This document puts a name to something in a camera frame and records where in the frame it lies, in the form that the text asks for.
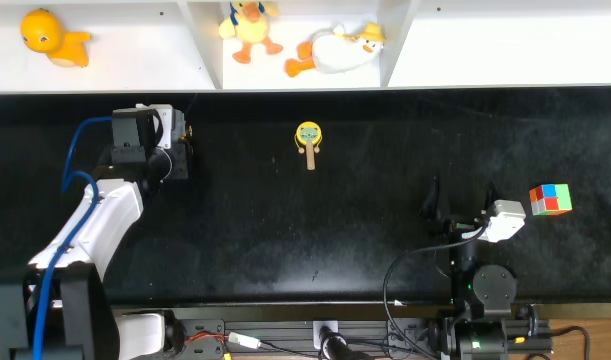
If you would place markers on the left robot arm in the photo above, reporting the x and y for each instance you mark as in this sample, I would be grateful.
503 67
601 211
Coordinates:
100 220

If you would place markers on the yellow rattle drum toy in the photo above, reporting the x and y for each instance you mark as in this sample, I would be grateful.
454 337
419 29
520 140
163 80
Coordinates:
309 136

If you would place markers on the mounting rail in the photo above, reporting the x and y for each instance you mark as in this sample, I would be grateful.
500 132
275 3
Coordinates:
285 335

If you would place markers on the many-coloured puzzle cube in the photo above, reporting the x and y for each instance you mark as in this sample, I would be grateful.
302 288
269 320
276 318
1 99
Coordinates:
551 200

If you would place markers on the white shelf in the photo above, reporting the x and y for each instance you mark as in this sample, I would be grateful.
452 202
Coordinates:
510 55

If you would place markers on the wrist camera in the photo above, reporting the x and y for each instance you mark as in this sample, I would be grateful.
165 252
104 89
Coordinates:
166 125
504 220

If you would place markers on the white plush duck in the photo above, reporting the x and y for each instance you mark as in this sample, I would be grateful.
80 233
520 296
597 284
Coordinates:
337 50

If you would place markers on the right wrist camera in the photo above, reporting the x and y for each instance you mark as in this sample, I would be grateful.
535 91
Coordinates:
504 220

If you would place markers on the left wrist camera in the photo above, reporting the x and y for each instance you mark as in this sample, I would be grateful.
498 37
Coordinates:
166 125

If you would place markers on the yellow plush duck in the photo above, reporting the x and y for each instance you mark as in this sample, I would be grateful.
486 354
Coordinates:
251 27

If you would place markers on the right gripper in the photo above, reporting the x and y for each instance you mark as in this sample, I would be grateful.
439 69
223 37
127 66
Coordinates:
455 227

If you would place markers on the yellow rubber duck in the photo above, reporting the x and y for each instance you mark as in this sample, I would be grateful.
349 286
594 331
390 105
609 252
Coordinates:
45 35

